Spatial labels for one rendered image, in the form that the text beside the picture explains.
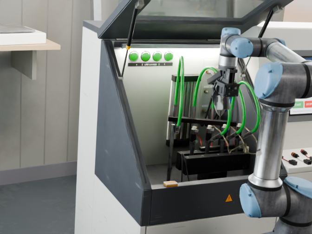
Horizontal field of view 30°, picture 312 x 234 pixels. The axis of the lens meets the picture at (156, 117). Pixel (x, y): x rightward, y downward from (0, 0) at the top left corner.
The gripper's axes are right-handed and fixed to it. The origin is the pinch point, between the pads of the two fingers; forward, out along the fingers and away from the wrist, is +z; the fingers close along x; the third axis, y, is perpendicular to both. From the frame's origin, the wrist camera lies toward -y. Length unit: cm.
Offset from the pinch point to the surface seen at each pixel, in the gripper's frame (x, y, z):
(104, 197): -35, -36, 50
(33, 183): -23, -228, 123
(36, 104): -20, -236, 60
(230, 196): 5.7, 7.1, 35.4
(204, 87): 18, -46, 1
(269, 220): 28, 7, 50
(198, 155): 2.2, -16.9, 25.2
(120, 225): -35, -14, 54
